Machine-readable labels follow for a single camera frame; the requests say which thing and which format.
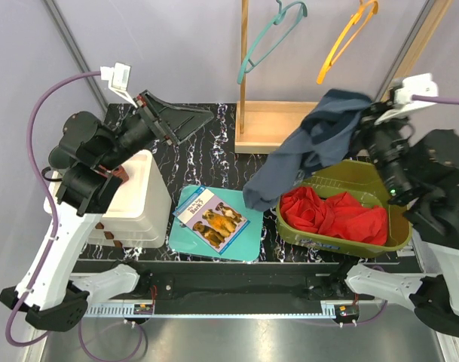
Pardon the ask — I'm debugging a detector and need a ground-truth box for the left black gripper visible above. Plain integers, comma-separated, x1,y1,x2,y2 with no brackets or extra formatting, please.
100,89,214,170

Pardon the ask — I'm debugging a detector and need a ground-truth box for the dark green metal mug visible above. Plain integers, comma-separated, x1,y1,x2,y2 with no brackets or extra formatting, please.
41,146,75,182

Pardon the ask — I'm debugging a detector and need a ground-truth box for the red tank top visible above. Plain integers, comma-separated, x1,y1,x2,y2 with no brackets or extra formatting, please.
280,186,388,246

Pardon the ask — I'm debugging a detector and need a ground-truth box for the wooden clothes rack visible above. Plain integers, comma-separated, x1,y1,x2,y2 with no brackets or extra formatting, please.
234,0,454,157

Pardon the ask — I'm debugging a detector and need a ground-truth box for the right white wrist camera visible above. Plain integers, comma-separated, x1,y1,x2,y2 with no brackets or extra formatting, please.
375,73,439,125

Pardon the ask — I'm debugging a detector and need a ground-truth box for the olive green plastic basket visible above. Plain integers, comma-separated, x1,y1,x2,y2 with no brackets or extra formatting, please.
277,160,412,258

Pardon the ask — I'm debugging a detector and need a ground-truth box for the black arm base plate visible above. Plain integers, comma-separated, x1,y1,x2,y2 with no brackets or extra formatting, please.
72,259,375,316

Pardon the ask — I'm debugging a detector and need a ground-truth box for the teal cutting mat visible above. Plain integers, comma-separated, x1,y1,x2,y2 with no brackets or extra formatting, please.
168,186,263,262

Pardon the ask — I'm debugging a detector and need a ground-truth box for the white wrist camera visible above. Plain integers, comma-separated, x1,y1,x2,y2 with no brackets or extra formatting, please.
99,62,137,107
375,73,439,125

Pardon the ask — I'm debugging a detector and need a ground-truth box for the dog picture book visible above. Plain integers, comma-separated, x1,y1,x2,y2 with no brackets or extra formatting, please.
173,186,250,255

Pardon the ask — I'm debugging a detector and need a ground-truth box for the aluminium rail frame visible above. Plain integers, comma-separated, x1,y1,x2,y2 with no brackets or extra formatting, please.
21,241,459,362

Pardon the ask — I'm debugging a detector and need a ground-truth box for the brown red small block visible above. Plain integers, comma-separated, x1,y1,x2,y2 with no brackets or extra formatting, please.
111,166,129,183

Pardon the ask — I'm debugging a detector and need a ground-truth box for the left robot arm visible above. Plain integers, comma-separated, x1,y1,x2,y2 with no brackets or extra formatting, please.
0,91,214,332

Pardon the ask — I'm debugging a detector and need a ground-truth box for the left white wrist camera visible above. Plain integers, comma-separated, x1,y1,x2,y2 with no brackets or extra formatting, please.
99,62,137,107

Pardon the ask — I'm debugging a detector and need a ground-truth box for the navy blue tank top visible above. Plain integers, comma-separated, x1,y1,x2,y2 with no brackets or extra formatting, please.
243,88,372,212

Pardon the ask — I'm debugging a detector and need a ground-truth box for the teal wire hanger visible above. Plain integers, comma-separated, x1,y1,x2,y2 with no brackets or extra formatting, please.
236,0,309,86

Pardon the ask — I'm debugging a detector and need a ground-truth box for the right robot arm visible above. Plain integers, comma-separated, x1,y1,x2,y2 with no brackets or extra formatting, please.
330,101,459,338

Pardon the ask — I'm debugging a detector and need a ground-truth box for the orange hanger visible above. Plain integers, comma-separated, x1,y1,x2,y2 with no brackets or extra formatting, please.
316,0,379,84

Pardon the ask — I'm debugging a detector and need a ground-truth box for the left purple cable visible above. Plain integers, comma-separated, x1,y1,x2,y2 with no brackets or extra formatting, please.
5,71,149,361

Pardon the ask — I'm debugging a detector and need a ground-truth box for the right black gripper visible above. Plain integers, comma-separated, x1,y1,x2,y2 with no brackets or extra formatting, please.
339,97,411,199

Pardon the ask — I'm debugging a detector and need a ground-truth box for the white plastic storage box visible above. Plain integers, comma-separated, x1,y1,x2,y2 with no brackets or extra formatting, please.
43,149,173,250

